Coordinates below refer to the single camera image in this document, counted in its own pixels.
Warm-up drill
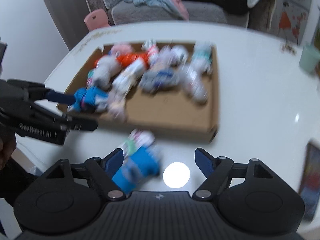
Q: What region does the blue sock bundle purple band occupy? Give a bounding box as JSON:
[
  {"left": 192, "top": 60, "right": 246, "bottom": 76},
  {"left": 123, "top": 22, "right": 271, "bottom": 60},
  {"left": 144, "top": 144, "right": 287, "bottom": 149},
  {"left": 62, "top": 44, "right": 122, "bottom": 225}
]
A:
[{"left": 67, "top": 86, "right": 108, "bottom": 113}]

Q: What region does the blue sock beige tie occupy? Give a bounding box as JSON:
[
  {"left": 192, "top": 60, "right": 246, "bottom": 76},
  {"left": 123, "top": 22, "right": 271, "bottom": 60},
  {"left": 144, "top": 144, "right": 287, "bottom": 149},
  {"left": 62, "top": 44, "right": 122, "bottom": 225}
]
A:
[{"left": 112, "top": 146, "right": 162, "bottom": 194}]

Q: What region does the white pink-speckled green sock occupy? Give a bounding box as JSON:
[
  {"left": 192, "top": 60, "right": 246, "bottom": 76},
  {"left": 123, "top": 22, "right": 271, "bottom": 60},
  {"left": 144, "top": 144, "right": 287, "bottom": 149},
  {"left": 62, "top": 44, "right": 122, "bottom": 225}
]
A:
[{"left": 119, "top": 129, "right": 155, "bottom": 158}]

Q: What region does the grey-white sock bead tie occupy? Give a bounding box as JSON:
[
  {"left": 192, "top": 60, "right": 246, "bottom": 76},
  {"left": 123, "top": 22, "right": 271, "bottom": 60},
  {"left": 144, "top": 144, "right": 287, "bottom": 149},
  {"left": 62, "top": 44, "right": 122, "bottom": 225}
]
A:
[{"left": 92, "top": 55, "right": 120, "bottom": 89}]

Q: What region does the white ribbed sock roll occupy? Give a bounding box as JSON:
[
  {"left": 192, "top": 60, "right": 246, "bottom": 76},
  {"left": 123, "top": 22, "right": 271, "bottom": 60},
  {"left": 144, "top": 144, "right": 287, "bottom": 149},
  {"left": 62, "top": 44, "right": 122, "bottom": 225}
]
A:
[{"left": 112, "top": 58, "right": 147, "bottom": 97}]

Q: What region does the grey sock roll blue print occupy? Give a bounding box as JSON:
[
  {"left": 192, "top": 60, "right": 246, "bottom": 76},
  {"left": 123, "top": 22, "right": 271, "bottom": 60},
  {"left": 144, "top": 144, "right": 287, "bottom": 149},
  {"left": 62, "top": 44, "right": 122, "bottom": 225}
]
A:
[{"left": 138, "top": 68, "right": 180, "bottom": 94}]

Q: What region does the white green striped sock roll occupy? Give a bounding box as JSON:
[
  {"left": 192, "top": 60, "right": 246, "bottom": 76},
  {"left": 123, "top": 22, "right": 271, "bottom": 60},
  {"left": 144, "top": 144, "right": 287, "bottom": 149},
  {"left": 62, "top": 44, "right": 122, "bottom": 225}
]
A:
[{"left": 142, "top": 39, "right": 159, "bottom": 65}]

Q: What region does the white sock teal band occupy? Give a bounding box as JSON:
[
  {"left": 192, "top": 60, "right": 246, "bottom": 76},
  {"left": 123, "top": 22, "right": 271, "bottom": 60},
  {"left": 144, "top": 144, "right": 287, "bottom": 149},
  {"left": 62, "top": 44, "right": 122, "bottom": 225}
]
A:
[{"left": 190, "top": 41, "right": 212, "bottom": 74}]

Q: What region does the white fuzzy sock ball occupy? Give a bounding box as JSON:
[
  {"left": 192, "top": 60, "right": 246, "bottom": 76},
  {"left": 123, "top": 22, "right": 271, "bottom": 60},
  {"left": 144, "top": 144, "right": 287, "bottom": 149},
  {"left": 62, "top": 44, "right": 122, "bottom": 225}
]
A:
[{"left": 159, "top": 45, "right": 189, "bottom": 66}]

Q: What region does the pastel striped sock roll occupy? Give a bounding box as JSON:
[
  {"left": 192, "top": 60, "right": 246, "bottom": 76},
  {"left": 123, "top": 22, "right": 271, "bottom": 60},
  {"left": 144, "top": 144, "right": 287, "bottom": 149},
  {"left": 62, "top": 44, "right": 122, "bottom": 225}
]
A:
[{"left": 149, "top": 54, "right": 170, "bottom": 72}]

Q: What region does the pink fuzzy googly-eyed sock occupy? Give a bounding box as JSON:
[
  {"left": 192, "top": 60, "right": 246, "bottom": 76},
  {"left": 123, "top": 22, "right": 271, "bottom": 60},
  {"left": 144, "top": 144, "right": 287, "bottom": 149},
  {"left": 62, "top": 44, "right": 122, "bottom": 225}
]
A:
[{"left": 108, "top": 43, "right": 135, "bottom": 56}]

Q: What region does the brown cardboard box tray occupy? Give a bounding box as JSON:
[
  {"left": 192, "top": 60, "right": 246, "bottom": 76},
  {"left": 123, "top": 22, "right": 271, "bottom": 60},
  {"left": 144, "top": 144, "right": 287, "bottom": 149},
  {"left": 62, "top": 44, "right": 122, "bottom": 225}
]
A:
[{"left": 57, "top": 40, "right": 219, "bottom": 141}]

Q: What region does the smartphone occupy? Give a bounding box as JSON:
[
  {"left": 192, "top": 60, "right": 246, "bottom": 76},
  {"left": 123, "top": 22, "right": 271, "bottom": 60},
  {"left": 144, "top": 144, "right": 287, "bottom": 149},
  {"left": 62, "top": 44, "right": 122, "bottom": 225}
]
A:
[{"left": 299, "top": 140, "right": 320, "bottom": 221}]

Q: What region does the pink plastic chair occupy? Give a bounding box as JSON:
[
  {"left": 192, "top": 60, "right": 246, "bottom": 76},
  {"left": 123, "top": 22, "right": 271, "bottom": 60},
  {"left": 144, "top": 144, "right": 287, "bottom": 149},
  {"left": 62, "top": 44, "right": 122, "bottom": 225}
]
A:
[{"left": 84, "top": 9, "right": 110, "bottom": 31}]

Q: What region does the grey sofa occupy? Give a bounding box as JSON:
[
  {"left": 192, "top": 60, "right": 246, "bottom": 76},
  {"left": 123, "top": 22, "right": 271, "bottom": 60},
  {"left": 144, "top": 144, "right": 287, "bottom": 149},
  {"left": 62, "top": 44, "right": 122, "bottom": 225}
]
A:
[{"left": 86, "top": 0, "right": 276, "bottom": 31}]

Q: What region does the crumbs pile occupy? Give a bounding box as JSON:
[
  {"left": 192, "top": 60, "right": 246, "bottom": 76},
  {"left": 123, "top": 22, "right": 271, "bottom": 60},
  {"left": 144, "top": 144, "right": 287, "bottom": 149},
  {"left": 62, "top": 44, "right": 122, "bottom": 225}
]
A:
[{"left": 280, "top": 42, "right": 297, "bottom": 55}]

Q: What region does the mint green cup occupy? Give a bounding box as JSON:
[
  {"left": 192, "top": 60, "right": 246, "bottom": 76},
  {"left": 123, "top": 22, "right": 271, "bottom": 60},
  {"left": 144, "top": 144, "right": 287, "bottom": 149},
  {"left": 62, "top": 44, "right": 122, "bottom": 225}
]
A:
[{"left": 299, "top": 44, "right": 320, "bottom": 74}]

